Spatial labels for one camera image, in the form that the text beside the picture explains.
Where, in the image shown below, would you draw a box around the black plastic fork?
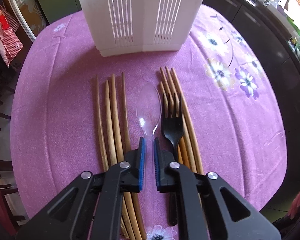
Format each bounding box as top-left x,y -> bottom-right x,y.
161,93 -> 185,227

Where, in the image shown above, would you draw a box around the wooden chopstick group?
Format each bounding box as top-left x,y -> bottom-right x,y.
171,68 -> 204,174
165,66 -> 197,172
159,67 -> 193,168
159,81 -> 184,165

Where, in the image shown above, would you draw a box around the clear plastic spoon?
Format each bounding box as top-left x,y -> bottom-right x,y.
136,83 -> 161,230

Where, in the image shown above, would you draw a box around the green lower kitchen cabinets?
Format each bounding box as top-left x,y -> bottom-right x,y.
37,0 -> 82,24

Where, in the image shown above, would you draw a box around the purple floral tablecloth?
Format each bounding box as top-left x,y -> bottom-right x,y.
9,4 -> 287,240

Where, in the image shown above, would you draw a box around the black cabinets under sink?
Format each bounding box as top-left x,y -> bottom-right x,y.
203,0 -> 300,113

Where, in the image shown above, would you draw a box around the white plastic utensil holder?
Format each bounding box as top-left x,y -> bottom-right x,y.
79,0 -> 203,57

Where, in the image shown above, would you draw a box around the red checkered apron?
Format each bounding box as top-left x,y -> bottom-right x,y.
0,4 -> 23,67

